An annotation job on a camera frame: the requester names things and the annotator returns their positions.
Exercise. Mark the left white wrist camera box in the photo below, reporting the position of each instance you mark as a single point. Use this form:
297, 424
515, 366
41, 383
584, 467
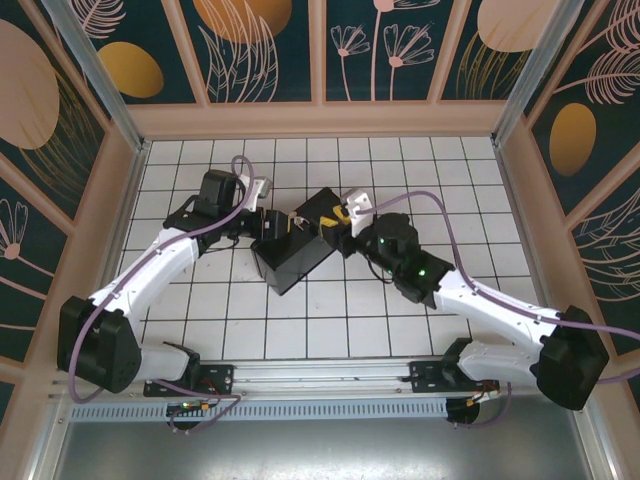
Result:
257, 187

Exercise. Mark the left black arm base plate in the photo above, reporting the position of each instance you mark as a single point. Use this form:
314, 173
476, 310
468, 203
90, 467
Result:
220, 380

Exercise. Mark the aluminium corner post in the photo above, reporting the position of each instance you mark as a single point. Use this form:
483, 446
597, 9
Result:
527, 75
99, 75

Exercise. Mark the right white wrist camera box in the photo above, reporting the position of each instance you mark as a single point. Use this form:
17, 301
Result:
356, 200

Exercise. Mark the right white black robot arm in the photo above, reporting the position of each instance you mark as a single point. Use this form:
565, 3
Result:
570, 360

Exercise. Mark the aluminium side rail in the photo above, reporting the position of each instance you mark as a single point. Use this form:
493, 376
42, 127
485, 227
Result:
127, 200
515, 200

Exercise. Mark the grey metal sheet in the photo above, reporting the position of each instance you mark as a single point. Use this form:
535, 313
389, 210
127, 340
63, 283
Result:
320, 450

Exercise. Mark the black box starry night lid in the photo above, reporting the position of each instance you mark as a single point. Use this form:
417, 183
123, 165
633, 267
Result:
290, 260

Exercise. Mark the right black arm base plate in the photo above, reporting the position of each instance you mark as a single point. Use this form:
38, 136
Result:
422, 377

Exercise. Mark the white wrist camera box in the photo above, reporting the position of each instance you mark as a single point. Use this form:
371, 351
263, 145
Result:
257, 187
356, 200

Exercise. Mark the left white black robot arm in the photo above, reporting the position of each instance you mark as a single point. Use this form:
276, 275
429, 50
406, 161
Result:
100, 350

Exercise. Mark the long aluminium mounting rail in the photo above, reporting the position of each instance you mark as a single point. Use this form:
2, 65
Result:
320, 375

